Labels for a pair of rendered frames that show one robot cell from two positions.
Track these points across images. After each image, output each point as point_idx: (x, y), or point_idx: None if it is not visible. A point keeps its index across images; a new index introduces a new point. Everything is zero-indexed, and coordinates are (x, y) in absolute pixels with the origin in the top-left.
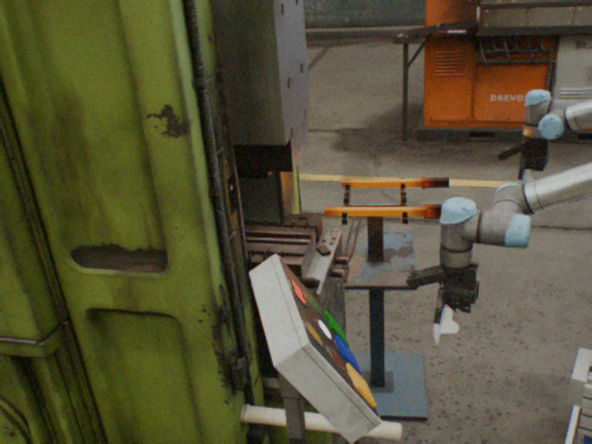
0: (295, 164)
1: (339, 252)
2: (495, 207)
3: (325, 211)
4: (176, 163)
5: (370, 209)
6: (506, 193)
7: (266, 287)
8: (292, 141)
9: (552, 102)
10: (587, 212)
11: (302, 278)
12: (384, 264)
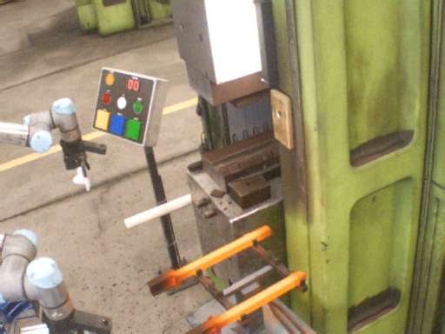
0: (191, 85)
1: (222, 222)
2: (44, 119)
3: (265, 225)
4: None
5: (225, 247)
6: (39, 126)
7: (146, 76)
8: (188, 67)
9: (24, 270)
10: None
11: (198, 161)
12: (235, 323)
